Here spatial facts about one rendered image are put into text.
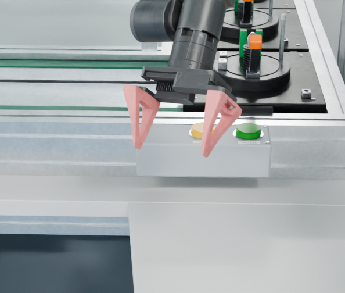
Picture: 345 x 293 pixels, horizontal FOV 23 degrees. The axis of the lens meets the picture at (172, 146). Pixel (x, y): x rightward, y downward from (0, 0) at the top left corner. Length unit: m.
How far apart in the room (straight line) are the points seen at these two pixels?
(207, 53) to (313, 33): 0.75
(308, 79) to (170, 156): 0.33
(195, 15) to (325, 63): 0.61
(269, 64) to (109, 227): 0.41
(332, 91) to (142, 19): 0.50
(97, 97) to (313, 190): 0.44
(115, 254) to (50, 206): 1.38
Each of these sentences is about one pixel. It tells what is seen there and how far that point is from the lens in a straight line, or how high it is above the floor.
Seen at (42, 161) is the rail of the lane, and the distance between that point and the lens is 1.43.
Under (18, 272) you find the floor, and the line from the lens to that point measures 2.69.
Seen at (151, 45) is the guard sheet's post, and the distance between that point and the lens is 1.65.
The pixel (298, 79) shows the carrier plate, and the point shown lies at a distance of 1.52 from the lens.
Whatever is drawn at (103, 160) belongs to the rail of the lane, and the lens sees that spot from 1.41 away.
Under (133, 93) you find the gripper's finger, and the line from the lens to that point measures 1.07.
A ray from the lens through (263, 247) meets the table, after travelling 1.25.
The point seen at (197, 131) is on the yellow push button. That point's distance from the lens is 1.32.
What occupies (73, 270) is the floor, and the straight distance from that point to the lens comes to 2.67.
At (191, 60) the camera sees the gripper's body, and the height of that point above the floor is 1.17.
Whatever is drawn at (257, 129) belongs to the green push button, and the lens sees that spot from 1.33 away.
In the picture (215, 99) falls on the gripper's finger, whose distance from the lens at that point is 1.01.
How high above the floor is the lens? 1.56
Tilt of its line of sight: 28 degrees down
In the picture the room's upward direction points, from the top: straight up
